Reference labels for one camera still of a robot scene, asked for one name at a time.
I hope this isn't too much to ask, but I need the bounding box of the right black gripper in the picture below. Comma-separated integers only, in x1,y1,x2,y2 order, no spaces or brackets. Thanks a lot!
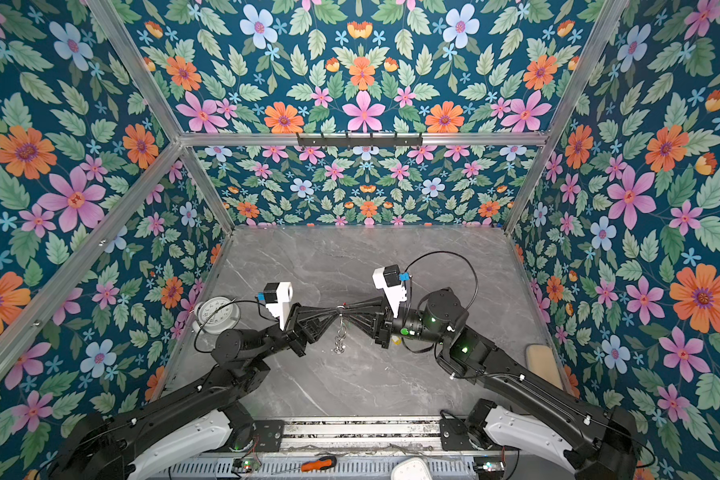
346,297,451,353

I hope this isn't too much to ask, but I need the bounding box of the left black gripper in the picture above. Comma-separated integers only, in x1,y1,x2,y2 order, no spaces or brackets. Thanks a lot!
252,303,337,365

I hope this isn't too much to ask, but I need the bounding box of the metal keyring disc red grip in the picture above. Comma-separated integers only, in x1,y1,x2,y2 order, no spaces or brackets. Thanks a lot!
332,306,347,355

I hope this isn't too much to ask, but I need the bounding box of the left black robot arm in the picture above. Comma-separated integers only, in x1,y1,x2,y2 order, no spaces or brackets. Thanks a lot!
46,305,340,479

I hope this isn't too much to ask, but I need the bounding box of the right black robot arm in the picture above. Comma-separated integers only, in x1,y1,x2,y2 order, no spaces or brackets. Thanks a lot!
337,288,642,479

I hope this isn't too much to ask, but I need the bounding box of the white alarm clock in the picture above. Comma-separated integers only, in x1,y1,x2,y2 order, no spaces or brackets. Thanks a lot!
192,296,241,335

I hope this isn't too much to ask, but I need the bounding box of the left small circuit board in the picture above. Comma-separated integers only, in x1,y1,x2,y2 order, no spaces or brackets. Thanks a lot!
232,458,261,475

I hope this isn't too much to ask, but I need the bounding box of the small circuit board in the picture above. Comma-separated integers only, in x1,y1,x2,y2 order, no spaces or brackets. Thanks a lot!
232,458,261,475
473,457,506,480

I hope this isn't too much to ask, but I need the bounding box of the white device front edge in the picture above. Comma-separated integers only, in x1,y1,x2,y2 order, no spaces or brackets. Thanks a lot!
390,458,433,480

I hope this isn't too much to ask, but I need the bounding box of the beige sponge block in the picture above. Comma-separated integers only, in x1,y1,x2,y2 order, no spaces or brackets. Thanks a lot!
525,344,564,390

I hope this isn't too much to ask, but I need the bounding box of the right small circuit board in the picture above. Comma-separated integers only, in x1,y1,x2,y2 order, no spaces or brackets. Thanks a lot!
473,457,506,480

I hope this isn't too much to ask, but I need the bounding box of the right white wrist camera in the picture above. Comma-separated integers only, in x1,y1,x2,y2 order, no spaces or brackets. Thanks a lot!
372,264,409,318

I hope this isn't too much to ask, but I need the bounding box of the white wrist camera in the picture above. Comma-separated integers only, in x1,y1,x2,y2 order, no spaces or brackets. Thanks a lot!
372,264,409,318
257,282,293,330

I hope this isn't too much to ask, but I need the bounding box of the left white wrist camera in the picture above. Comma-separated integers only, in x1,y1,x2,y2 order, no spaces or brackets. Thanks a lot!
257,282,293,330

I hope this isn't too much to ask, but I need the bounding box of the aluminium front rail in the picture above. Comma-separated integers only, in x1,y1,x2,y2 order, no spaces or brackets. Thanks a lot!
155,416,607,457

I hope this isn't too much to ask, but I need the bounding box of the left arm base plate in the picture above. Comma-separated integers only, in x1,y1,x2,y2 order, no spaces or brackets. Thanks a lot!
228,420,285,453

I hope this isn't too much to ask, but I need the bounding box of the orange handled screwdriver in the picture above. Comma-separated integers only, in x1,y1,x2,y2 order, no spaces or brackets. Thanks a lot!
300,455,337,473

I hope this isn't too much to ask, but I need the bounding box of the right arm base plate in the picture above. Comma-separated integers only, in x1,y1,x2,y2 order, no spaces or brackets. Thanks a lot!
439,410,487,451

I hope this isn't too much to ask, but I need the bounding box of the black wall hook rack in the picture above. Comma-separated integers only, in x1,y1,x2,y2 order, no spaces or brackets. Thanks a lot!
296,133,424,148

